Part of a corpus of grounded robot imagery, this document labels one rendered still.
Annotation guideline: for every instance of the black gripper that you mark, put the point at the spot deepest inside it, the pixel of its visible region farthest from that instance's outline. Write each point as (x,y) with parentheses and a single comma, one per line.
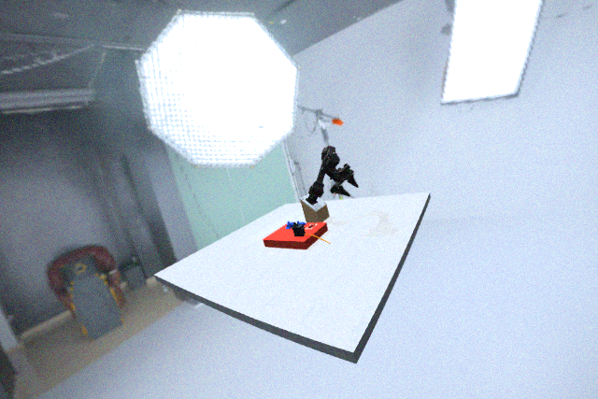
(339,189)

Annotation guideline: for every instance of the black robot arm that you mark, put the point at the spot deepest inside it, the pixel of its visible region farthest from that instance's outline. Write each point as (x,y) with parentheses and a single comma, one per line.
(330,160)

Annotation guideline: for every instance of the red flat panel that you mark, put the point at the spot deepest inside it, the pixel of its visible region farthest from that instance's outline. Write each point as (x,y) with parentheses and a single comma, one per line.
(283,237)

